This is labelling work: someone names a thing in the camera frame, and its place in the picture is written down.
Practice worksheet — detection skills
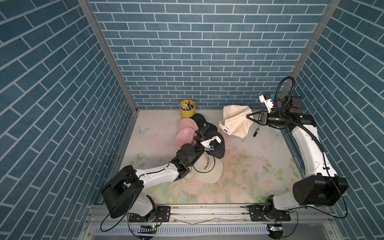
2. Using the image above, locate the beige Colorado cap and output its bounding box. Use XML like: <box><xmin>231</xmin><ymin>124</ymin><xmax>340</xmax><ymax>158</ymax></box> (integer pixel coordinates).
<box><xmin>184</xmin><ymin>153</ymin><xmax>224</xmax><ymax>184</ymax></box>
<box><xmin>219</xmin><ymin>105</ymin><xmax>253</xmax><ymax>139</ymax></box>

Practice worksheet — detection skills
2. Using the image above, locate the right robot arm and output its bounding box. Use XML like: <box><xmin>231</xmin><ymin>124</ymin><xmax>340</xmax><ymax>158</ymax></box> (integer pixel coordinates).
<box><xmin>247</xmin><ymin>111</ymin><xmax>349</xmax><ymax>220</ymax></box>

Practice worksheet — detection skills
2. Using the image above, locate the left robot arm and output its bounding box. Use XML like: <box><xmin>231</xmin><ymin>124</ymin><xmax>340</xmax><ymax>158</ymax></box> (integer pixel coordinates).
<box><xmin>101</xmin><ymin>127</ymin><xmax>222</xmax><ymax>222</ymax></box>

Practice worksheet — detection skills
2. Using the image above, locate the black cap rear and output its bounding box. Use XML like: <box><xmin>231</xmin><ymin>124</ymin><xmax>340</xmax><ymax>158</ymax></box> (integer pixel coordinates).
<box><xmin>190</xmin><ymin>114</ymin><xmax>218</xmax><ymax>137</ymax></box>

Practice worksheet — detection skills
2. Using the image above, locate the black cap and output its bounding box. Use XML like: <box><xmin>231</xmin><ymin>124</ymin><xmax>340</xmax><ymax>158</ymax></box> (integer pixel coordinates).
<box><xmin>190</xmin><ymin>114</ymin><xmax>218</xmax><ymax>137</ymax></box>
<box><xmin>207</xmin><ymin>132</ymin><xmax>226</xmax><ymax>159</ymax></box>

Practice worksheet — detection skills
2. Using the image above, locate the pink baseball cap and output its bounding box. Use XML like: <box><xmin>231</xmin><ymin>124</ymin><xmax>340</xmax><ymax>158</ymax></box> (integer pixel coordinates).
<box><xmin>176</xmin><ymin>118</ymin><xmax>199</xmax><ymax>149</ymax></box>

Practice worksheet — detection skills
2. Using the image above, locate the black cap front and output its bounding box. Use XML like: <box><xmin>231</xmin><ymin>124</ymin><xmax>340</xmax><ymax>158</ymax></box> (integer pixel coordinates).
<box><xmin>207</xmin><ymin>132</ymin><xmax>226</xmax><ymax>159</ymax></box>

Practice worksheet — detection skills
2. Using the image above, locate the black white marker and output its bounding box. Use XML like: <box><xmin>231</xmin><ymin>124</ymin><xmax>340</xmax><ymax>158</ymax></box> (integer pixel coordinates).
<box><xmin>253</xmin><ymin>126</ymin><xmax>260</xmax><ymax>137</ymax></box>

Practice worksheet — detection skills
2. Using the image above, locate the yellow pen cup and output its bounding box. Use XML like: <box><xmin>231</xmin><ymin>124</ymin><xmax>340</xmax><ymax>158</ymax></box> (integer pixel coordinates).
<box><xmin>179</xmin><ymin>100</ymin><xmax>196</xmax><ymax>119</ymax></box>

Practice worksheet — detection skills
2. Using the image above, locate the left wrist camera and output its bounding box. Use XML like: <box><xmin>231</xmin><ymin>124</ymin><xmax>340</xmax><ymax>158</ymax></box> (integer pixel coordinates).
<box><xmin>200</xmin><ymin>136</ymin><xmax>222</xmax><ymax>151</ymax></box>

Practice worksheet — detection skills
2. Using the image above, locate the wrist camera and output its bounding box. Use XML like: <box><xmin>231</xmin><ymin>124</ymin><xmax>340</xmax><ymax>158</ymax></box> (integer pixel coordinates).
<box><xmin>200</xmin><ymin>136</ymin><xmax>222</xmax><ymax>151</ymax></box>
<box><xmin>259</xmin><ymin>93</ymin><xmax>275</xmax><ymax>113</ymax></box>

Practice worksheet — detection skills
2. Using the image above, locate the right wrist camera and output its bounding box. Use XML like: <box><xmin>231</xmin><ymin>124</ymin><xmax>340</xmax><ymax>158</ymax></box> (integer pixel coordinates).
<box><xmin>259</xmin><ymin>93</ymin><xmax>275</xmax><ymax>113</ymax></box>

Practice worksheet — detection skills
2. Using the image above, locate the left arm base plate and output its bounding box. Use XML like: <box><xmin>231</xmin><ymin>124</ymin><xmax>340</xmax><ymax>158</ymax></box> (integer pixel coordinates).
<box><xmin>128</xmin><ymin>206</ymin><xmax>171</xmax><ymax>224</ymax></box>

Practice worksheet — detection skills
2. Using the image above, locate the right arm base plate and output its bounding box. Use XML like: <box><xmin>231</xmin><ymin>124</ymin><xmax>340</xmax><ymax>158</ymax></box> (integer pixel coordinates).
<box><xmin>246</xmin><ymin>204</ymin><xmax>291</xmax><ymax>222</ymax></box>

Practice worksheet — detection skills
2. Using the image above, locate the aluminium front rail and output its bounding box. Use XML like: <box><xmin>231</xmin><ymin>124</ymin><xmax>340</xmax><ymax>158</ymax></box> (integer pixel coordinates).
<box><xmin>79</xmin><ymin>204</ymin><xmax>342</xmax><ymax>240</ymax></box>

